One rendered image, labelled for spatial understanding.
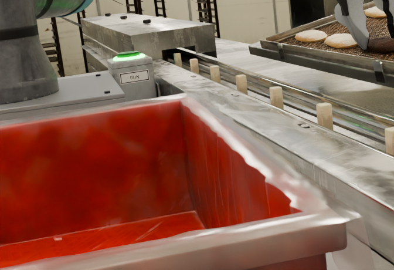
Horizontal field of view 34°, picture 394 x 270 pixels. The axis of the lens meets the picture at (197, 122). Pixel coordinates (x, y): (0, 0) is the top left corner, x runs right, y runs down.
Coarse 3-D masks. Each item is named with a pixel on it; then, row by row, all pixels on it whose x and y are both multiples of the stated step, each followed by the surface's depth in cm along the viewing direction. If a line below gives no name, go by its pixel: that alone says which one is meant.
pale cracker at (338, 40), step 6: (330, 36) 99; (336, 36) 97; (342, 36) 96; (348, 36) 94; (330, 42) 96; (336, 42) 94; (342, 42) 93; (348, 42) 92; (354, 42) 92; (342, 48) 93
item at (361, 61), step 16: (368, 16) 112; (288, 32) 114; (336, 32) 106; (384, 32) 95; (272, 48) 109; (288, 48) 101; (304, 48) 95; (320, 48) 98; (336, 48) 95; (352, 48) 91; (352, 64) 82; (368, 64) 78; (384, 64) 74
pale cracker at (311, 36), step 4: (300, 32) 111; (304, 32) 108; (308, 32) 108; (312, 32) 106; (316, 32) 105; (320, 32) 105; (324, 32) 105; (296, 36) 110; (300, 36) 108; (304, 36) 106; (308, 36) 105; (312, 36) 104; (316, 36) 104; (320, 36) 103; (324, 36) 103; (300, 40) 108; (304, 40) 106; (308, 40) 104; (312, 40) 103; (316, 40) 103; (320, 40) 103
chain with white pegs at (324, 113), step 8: (80, 24) 378; (176, 56) 136; (176, 64) 136; (192, 64) 122; (216, 72) 109; (216, 80) 110; (240, 80) 96; (240, 88) 96; (272, 88) 83; (280, 88) 83; (272, 96) 83; (280, 96) 83; (280, 104) 83; (320, 104) 69; (328, 104) 69; (320, 112) 69; (328, 112) 69; (320, 120) 70; (328, 120) 69; (392, 128) 56; (392, 136) 56; (392, 144) 56; (392, 152) 56
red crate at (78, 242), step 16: (112, 224) 54; (128, 224) 54; (144, 224) 54; (160, 224) 53; (176, 224) 53; (192, 224) 53; (32, 240) 53; (48, 240) 53; (64, 240) 53; (80, 240) 52; (96, 240) 52; (112, 240) 51; (128, 240) 51; (144, 240) 51; (0, 256) 51; (16, 256) 50; (32, 256) 50; (48, 256) 50
